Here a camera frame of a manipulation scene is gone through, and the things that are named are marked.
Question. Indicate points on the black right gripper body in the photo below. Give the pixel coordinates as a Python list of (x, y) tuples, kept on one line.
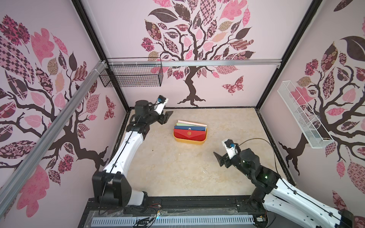
[(225, 159)]

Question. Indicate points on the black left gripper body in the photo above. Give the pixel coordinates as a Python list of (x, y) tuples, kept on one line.
[(152, 117)]

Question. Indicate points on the pink envelope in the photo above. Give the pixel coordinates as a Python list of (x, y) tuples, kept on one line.
[(191, 123)]

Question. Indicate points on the red envelope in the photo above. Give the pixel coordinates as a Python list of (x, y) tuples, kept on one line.
[(190, 135)]

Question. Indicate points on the mint green envelope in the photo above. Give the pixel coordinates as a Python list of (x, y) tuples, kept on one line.
[(184, 124)]

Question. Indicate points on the navy blue envelope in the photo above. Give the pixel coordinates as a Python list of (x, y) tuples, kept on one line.
[(193, 128)]

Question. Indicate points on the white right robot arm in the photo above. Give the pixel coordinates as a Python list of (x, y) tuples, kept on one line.
[(277, 195)]

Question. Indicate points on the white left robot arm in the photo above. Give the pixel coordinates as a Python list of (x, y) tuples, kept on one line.
[(111, 186)]

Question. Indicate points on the yellow plastic storage box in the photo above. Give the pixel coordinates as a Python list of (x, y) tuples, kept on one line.
[(190, 142)]

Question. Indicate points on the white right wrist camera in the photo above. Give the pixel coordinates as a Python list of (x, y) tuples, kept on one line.
[(230, 147)]

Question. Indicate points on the black wire basket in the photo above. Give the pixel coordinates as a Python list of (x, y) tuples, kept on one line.
[(133, 72)]

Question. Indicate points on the white wire basket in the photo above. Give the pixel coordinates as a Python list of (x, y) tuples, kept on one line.
[(308, 121)]

